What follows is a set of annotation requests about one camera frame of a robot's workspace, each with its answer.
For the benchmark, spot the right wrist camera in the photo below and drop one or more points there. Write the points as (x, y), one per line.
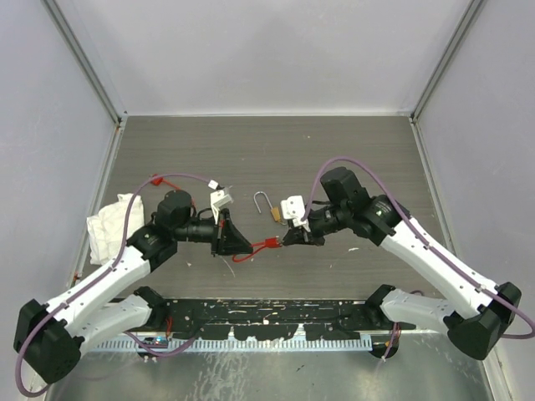
(293, 211)

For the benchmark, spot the slotted cable duct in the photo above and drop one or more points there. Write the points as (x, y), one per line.
(123, 344)

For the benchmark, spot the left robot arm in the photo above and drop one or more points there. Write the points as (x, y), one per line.
(52, 337)

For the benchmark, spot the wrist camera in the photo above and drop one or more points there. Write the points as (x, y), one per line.
(293, 211)
(220, 196)

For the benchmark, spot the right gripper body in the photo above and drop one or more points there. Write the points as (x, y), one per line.
(318, 241)

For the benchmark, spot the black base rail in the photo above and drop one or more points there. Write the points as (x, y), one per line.
(268, 320)

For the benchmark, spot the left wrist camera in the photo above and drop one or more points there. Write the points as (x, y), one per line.
(220, 196)

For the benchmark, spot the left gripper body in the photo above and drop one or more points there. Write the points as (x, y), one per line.
(216, 230)

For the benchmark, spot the white cloth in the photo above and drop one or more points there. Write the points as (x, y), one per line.
(105, 230)

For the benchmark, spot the brass padlock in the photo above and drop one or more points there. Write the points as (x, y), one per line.
(274, 210)

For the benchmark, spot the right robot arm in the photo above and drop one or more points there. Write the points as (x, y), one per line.
(473, 313)

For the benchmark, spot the red cable padlock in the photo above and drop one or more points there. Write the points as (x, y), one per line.
(269, 243)
(158, 180)

